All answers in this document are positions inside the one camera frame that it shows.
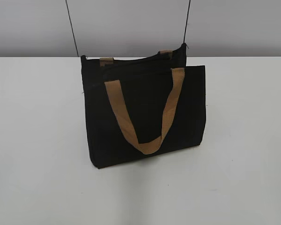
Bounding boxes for black fabric tote bag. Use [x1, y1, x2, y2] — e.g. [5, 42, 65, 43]
[81, 44, 206, 169]

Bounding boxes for tan front bag handle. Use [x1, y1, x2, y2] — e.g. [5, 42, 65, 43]
[104, 67, 185, 155]

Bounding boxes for tan bag handle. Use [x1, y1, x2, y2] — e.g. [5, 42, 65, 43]
[99, 50, 173, 67]
[104, 67, 185, 155]

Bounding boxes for tan rear bag handle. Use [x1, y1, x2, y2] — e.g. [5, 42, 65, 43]
[99, 50, 173, 67]

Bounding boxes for thin black right cord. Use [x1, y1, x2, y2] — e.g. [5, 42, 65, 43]
[183, 0, 192, 45]

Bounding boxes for thin black cord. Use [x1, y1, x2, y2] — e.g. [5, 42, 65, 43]
[65, 0, 81, 57]
[183, 0, 192, 45]

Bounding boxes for thin black left cord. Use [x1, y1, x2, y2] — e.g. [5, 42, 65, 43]
[65, 0, 81, 57]

